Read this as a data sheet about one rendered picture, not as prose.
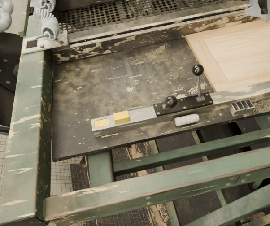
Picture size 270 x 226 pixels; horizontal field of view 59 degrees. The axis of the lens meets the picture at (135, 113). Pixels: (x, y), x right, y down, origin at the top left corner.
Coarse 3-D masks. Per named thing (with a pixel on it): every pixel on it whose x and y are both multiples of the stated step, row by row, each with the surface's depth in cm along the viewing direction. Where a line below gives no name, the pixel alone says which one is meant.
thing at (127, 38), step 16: (192, 16) 106; (208, 16) 107; (224, 16) 104; (240, 16) 106; (64, 32) 102; (112, 32) 105; (128, 32) 105; (144, 32) 103; (160, 32) 104; (176, 32) 106; (192, 32) 107; (32, 48) 97; (48, 48) 97; (64, 48) 101; (80, 48) 102; (96, 48) 104; (112, 48) 106; (128, 48) 107
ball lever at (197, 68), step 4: (192, 68) 76; (196, 68) 75; (200, 68) 75; (192, 72) 77; (196, 72) 75; (200, 72) 75; (200, 88) 79; (200, 92) 79; (200, 96) 80; (196, 100) 81; (200, 100) 80; (204, 100) 80
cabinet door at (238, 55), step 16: (208, 32) 107; (224, 32) 106; (240, 32) 105; (256, 32) 104; (192, 48) 102; (208, 48) 101; (224, 48) 100; (240, 48) 99; (256, 48) 98; (208, 64) 95; (224, 64) 94; (240, 64) 94; (256, 64) 93; (208, 80) 92; (224, 80) 89; (240, 80) 88; (256, 80) 88
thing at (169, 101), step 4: (168, 96) 69; (172, 96) 69; (168, 100) 68; (172, 100) 68; (176, 100) 69; (164, 104) 80; (168, 104) 69; (172, 104) 68; (176, 104) 69; (164, 108) 79; (168, 108) 79
